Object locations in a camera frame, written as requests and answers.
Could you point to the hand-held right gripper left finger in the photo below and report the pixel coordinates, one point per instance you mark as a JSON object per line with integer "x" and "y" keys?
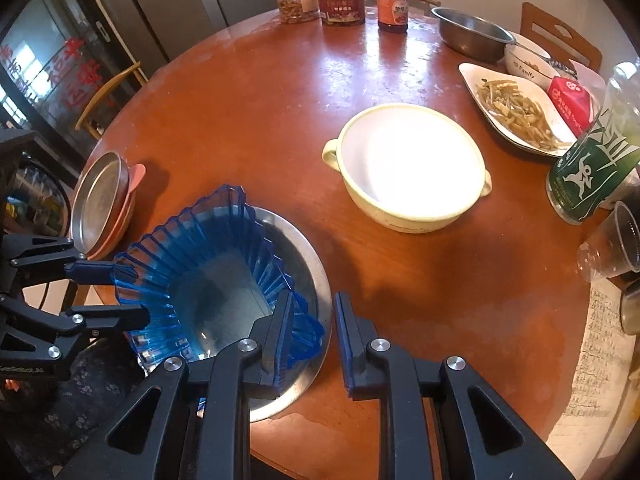
{"x": 282, "y": 330}

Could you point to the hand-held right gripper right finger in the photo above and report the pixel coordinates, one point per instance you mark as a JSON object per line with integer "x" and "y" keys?
{"x": 345, "y": 345}

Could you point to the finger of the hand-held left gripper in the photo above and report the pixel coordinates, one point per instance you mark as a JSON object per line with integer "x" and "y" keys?
{"x": 115, "y": 317}
{"x": 95, "y": 272}

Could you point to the steel bowl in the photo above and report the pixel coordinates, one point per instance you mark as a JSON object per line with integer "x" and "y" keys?
{"x": 305, "y": 270}

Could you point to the round steel pan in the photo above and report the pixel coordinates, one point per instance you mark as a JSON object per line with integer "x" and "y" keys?
{"x": 97, "y": 200}

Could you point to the blue ribbed plastic bowl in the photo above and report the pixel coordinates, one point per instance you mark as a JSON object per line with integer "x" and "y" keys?
{"x": 210, "y": 290}

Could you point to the pink plate with ears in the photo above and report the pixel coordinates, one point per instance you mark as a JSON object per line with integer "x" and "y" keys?
{"x": 135, "y": 177}

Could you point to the person's floral clothing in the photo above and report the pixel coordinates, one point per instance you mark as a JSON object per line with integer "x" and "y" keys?
{"x": 85, "y": 400}

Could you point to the yellow-framed chair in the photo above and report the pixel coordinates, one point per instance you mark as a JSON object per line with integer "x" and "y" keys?
{"x": 107, "y": 90}

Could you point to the glass-door cabinet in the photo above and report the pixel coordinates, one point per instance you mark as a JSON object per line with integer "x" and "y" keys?
{"x": 50, "y": 60}

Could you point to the handwritten paper sheet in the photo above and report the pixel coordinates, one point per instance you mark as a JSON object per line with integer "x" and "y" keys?
{"x": 595, "y": 360}

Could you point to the grey refrigerator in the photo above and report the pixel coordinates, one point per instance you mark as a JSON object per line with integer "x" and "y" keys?
{"x": 175, "y": 0}

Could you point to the clear plastic cup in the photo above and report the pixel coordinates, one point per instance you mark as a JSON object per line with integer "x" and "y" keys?
{"x": 615, "y": 245}

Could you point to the small steel cup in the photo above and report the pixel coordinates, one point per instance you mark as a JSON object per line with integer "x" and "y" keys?
{"x": 632, "y": 310}

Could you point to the clear green-label bottle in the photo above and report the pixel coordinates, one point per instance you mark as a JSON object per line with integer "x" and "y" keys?
{"x": 585, "y": 180}

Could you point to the white dish with food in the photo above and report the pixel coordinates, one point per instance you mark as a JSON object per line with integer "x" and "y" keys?
{"x": 515, "y": 105}

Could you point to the white ceramic bowl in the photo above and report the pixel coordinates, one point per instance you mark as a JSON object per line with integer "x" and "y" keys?
{"x": 522, "y": 70}

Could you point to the red-lidded jar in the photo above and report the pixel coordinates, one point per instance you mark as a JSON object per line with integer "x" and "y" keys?
{"x": 340, "y": 7}

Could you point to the red packet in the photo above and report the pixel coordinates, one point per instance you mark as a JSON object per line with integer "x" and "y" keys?
{"x": 570, "y": 102}

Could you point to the steel basin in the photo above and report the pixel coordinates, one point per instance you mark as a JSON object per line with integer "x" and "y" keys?
{"x": 470, "y": 35}

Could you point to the white plastic bag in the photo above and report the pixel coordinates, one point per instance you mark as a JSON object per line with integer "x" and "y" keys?
{"x": 590, "y": 77}

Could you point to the wooden chair with carved back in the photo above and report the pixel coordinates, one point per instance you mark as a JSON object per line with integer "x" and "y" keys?
{"x": 560, "y": 35}

